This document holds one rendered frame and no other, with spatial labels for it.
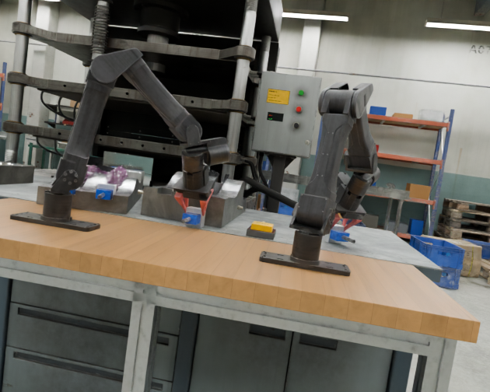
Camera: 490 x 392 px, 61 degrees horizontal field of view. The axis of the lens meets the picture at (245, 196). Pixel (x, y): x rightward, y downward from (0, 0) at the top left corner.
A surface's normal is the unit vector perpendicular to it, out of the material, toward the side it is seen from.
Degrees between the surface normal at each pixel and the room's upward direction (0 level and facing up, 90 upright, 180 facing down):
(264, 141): 90
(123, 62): 90
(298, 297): 90
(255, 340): 90
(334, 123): 78
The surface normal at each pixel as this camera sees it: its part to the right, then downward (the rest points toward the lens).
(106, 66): 0.41, 0.14
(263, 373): -0.15, 0.06
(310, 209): -0.49, -0.21
